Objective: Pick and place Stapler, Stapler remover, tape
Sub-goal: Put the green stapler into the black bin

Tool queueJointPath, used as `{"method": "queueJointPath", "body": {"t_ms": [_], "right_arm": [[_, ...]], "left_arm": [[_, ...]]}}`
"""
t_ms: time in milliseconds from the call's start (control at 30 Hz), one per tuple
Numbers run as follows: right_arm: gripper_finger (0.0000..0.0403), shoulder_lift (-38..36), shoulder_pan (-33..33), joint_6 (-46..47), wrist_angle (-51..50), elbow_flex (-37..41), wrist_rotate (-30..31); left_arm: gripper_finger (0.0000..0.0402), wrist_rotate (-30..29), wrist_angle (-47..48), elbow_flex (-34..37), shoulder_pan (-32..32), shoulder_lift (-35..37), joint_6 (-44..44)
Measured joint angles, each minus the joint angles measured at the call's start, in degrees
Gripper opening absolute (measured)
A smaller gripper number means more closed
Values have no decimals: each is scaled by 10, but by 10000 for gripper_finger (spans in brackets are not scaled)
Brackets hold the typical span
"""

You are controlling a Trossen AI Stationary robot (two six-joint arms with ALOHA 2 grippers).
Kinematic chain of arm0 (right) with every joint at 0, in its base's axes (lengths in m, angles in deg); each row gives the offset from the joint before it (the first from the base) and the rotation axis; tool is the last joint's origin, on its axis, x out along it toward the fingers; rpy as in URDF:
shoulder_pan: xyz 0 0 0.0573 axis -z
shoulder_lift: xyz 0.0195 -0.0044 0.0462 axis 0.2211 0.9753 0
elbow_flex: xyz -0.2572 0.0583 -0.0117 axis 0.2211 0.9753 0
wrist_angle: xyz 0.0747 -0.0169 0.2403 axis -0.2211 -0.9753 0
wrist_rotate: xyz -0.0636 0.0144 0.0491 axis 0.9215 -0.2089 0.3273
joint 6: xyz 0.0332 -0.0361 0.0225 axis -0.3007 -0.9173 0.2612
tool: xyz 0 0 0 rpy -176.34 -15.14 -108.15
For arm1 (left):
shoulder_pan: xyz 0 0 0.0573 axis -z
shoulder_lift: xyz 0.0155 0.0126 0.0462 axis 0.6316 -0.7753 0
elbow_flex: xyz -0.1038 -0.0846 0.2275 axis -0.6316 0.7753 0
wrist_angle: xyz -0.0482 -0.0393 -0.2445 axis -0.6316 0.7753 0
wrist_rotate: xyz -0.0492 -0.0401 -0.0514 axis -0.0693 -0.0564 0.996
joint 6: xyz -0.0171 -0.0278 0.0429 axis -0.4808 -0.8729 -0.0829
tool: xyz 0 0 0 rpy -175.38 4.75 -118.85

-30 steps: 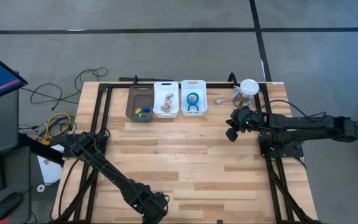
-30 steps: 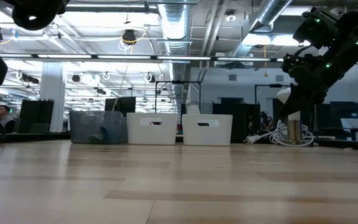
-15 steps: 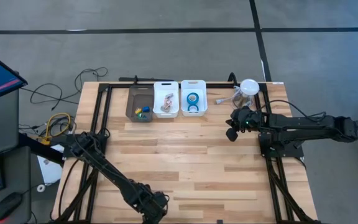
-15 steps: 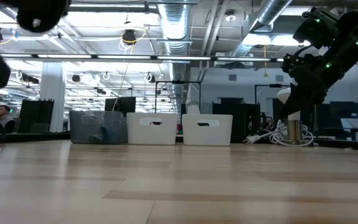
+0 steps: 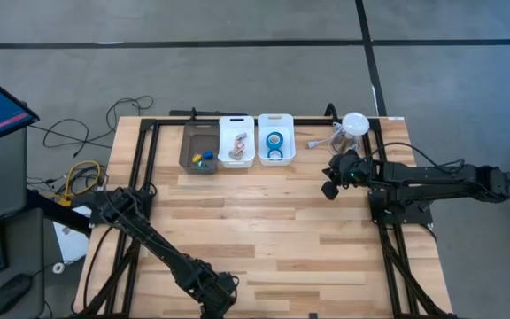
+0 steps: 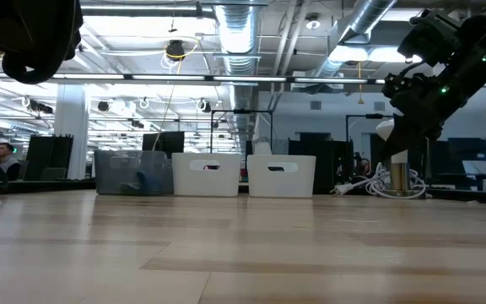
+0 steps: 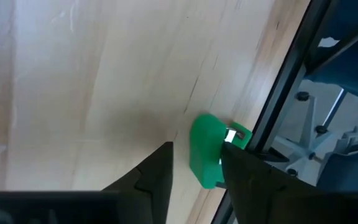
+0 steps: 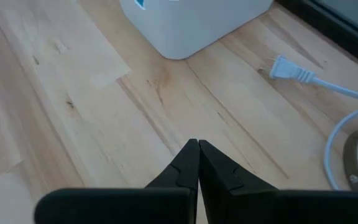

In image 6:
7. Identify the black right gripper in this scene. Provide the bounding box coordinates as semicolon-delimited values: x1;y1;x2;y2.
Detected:
378;71;456;164

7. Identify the white mushroom lamp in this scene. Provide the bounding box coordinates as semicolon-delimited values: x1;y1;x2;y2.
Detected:
375;119;428;199

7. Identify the person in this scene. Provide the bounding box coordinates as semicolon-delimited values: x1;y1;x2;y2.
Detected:
0;142;21;182
354;152;373;176

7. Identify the black cabinet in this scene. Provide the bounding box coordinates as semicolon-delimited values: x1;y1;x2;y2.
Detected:
288;132;356;193

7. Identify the white plastic bin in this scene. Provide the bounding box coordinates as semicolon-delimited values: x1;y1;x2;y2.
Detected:
246;155;317;198
171;152;242;198

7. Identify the long light bar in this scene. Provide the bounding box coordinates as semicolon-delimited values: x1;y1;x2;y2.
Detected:
0;72;486;88

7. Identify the black monitor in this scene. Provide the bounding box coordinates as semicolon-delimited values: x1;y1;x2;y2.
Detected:
142;131;186;158

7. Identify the grey translucent plastic bin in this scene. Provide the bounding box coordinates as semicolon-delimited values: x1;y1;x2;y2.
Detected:
94;149;175;196

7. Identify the white pillar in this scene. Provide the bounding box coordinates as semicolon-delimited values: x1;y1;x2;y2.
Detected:
53;84;90;181

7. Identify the black partition panel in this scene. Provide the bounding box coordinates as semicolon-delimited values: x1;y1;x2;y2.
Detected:
22;134;74;181

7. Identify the black stand frame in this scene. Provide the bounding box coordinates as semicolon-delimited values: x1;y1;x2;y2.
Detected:
210;109;274;154
345;113;396;144

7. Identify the white power cable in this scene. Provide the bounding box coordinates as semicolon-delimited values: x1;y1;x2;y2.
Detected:
331;162;428;199

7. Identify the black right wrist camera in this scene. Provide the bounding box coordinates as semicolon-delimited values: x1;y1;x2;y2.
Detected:
397;8;460;64

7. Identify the silver slanted ventilation duct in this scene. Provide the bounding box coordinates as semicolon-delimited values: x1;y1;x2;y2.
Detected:
314;0;398;79

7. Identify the silver ribbed ventilation duct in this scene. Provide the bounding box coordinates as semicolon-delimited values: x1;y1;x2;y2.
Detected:
213;0;262;77

